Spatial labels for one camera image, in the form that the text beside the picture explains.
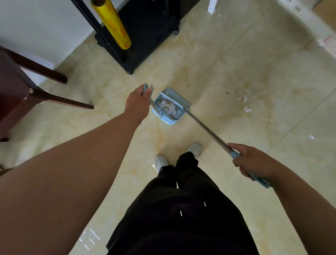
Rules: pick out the person's left hand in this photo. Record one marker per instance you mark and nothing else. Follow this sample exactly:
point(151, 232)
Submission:
point(136, 105)

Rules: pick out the person's right hand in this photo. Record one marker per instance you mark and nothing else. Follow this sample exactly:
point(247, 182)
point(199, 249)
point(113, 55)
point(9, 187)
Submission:
point(256, 161)

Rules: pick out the person's left thumb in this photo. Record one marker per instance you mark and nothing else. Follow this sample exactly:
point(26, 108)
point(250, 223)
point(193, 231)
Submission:
point(147, 93)

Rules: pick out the person's right thumb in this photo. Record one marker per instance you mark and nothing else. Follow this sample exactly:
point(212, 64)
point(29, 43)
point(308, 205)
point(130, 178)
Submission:
point(237, 147)

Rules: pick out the person's right forearm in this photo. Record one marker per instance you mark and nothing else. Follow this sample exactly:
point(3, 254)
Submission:
point(307, 210)

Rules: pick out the person's left forearm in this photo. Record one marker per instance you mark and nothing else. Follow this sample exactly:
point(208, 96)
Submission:
point(65, 178)

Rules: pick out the paper scraps pile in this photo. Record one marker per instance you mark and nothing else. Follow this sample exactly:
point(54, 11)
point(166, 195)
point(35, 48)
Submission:
point(168, 106)

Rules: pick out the white shoe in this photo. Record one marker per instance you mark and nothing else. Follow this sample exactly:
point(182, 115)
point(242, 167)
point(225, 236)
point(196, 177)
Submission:
point(160, 162)
point(195, 149)

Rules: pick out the black wheeled case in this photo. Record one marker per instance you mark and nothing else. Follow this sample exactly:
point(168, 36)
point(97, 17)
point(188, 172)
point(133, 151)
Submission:
point(149, 29)

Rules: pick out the yellow plastic film roll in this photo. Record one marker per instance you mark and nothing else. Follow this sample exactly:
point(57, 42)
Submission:
point(112, 23)

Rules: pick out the black metal stand pole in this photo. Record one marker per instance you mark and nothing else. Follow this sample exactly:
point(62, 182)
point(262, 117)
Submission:
point(98, 29)

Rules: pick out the black trousers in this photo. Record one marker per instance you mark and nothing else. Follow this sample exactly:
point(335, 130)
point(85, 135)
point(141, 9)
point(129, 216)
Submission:
point(181, 212)

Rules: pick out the white power strip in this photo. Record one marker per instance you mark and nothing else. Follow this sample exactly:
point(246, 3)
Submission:
point(212, 5)

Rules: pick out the dark brown wooden chair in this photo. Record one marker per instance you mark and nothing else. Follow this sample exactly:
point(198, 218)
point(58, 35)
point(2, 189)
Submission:
point(18, 89)

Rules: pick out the white cardboard box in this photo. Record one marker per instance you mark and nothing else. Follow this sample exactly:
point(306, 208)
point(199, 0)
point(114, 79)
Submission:
point(309, 23)

